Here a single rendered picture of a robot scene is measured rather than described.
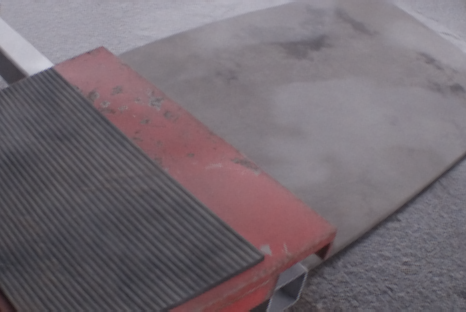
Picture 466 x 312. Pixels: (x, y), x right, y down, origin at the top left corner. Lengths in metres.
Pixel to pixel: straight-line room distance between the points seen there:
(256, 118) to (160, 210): 0.35
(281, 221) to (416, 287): 0.23
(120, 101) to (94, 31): 0.39
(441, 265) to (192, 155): 0.31
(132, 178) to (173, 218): 0.05
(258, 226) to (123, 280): 0.12
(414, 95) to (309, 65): 0.15
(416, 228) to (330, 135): 0.16
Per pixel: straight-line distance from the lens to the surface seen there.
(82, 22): 1.08
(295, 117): 0.92
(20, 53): 0.86
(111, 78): 0.71
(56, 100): 0.67
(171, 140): 0.65
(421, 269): 0.80
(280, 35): 1.08
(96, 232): 0.55
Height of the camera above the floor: 0.53
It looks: 38 degrees down
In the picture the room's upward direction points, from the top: 13 degrees clockwise
